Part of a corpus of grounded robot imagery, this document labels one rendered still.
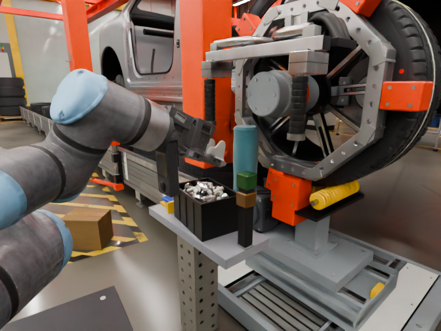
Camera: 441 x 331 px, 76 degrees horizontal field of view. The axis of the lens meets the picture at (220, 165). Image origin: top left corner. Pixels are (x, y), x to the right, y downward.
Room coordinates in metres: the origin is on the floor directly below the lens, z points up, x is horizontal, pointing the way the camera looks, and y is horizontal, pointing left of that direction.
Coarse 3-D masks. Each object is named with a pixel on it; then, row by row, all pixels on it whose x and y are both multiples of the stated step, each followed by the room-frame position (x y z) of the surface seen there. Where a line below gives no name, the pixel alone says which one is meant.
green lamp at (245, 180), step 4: (240, 172) 0.69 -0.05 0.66; (244, 172) 0.69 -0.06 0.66; (248, 172) 0.69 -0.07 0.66; (252, 172) 0.69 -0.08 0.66; (240, 176) 0.68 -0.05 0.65; (244, 176) 0.67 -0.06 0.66; (248, 176) 0.67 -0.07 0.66; (252, 176) 0.67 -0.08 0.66; (256, 176) 0.68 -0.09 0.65; (236, 180) 0.69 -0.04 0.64; (240, 180) 0.68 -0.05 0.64; (244, 180) 0.67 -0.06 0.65; (248, 180) 0.66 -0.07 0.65; (252, 180) 0.67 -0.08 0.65; (256, 180) 0.68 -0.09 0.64; (236, 184) 0.69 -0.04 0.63; (240, 184) 0.68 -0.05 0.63; (244, 184) 0.67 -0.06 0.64; (248, 184) 0.67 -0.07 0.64; (252, 184) 0.67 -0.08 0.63; (256, 184) 0.68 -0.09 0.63; (244, 188) 0.67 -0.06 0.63; (248, 188) 0.67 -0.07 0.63; (252, 188) 0.68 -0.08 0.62
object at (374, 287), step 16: (256, 256) 1.07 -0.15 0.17; (272, 272) 1.00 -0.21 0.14; (288, 272) 0.99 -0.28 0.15; (368, 272) 0.96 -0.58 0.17; (384, 272) 0.94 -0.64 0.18; (288, 288) 0.93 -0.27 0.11; (304, 288) 0.88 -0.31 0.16; (320, 288) 0.89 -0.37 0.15; (352, 288) 0.89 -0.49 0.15; (368, 288) 0.89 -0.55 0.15; (384, 288) 0.87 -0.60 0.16; (320, 304) 0.83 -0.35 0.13; (336, 304) 0.79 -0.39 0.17; (352, 304) 0.80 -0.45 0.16; (368, 304) 0.79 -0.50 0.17; (336, 320) 0.78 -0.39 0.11; (352, 320) 0.74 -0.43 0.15
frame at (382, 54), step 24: (312, 0) 0.90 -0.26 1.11; (336, 0) 0.84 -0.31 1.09; (264, 24) 1.05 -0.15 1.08; (360, 24) 0.79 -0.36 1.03; (384, 48) 0.74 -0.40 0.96; (240, 72) 1.13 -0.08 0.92; (384, 72) 0.74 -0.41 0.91; (240, 96) 1.13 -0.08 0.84; (240, 120) 1.12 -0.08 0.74; (384, 120) 0.77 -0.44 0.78; (264, 144) 1.08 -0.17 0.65; (360, 144) 0.76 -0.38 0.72; (288, 168) 0.94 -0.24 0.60; (312, 168) 0.87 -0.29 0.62; (336, 168) 0.85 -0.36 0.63
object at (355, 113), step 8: (368, 56) 1.31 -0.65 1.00; (360, 64) 1.34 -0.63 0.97; (368, 64) 1.31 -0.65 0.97; (352, 72) 1.36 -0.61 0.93; (360, 72) 1.33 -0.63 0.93; (360, 80) 1.33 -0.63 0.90; (360, 88) 1.28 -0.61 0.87; (352, 96) 1.35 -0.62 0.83; (360, 96) 1.28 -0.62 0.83; (352, 104) 1.35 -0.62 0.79; (360, 104) 1.28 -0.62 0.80; (352, 112) 1.34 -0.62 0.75; (360, 112) 1.32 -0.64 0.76; (360, 120) 1.31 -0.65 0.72
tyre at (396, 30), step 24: (288, 0) 1.08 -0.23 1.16; (384, 0) 0.84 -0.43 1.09; (384, 24) 0.83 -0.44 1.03; (408, 24) 0.79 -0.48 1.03; (408, 48) 0.78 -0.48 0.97; (432, 48) 0.86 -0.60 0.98; (408, 72) 0.77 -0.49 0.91; (432, 72) 0.82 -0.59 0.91; (408, 120) 0.76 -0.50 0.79; (384, 144) 0.79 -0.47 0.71; (360, 168) 0.83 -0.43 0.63
